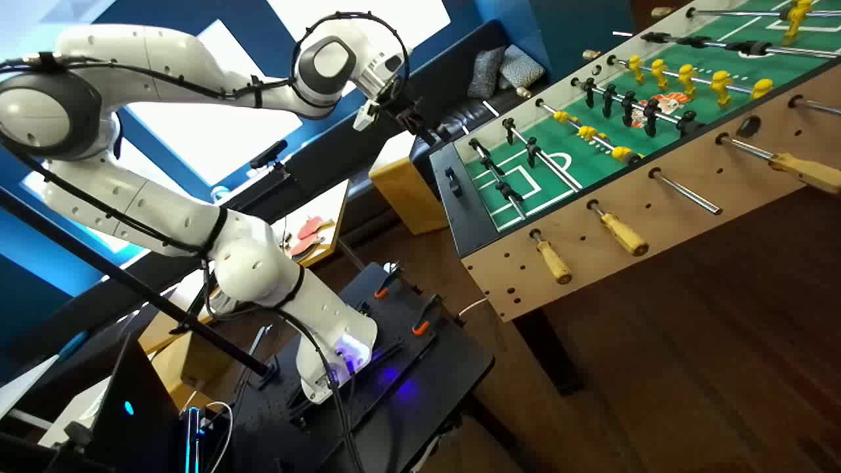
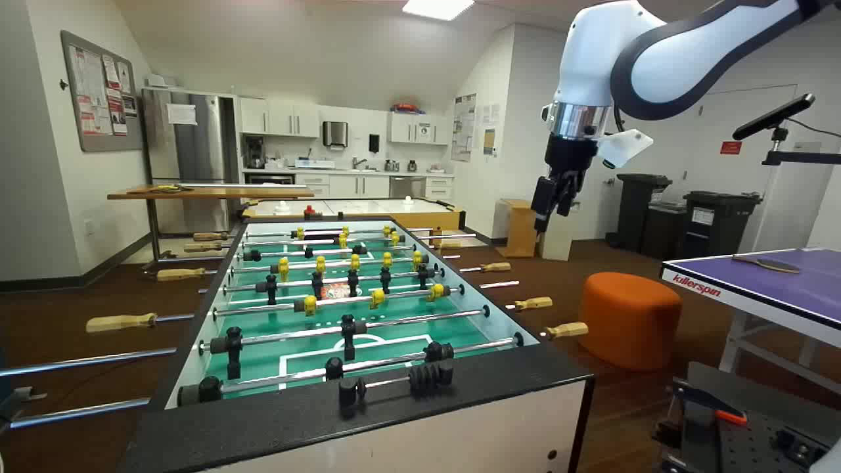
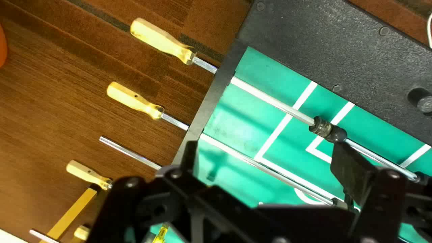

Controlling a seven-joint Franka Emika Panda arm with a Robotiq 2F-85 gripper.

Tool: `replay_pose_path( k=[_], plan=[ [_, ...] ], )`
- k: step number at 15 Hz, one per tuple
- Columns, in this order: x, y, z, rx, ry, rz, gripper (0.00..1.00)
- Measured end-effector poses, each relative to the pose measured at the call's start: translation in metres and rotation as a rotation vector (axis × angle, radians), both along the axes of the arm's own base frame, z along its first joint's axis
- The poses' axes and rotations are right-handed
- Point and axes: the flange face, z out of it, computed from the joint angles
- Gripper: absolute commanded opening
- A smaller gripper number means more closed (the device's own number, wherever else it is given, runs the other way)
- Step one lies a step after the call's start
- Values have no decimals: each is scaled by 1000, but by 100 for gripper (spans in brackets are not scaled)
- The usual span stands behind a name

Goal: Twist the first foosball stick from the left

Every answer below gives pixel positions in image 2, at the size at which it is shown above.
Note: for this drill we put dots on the wooden high table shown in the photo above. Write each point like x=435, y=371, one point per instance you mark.
x=184, y=191

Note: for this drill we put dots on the foosball table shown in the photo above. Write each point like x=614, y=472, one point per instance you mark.
x=446, y=396

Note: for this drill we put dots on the stainless steel refrigerator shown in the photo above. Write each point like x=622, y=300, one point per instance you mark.
x=189, y=140

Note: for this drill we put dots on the wall bulletin board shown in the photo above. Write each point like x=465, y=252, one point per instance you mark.
x=104, y=95

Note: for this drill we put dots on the black trash bin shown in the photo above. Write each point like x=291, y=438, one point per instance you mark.
x=715, y=223
x=634, y=206

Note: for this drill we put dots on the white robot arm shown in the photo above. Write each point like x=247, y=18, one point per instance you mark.
x=624, y=60

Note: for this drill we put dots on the left side wooden handle rod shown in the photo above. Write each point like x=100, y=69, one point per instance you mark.
x=108, y=325

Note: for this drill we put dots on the black trash bin left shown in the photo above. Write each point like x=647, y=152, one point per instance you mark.
x=634, y=206

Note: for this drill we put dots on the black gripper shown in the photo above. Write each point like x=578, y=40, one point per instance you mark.
x=569, y=162

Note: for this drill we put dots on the white kitchen cabinets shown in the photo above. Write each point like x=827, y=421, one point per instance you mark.
x=348, y=152

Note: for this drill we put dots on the black camera on stand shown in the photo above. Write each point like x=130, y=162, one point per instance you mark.
x=774, y=123

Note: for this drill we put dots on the purple ping pong table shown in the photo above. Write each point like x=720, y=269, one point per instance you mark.
x=794, y=290

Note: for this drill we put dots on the black trash bin right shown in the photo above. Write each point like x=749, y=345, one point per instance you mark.
x=715, y=223

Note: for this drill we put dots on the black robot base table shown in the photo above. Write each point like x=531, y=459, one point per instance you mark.
x=727, y=425

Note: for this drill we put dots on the orange round stool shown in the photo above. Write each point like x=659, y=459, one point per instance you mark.
x=631, y=320

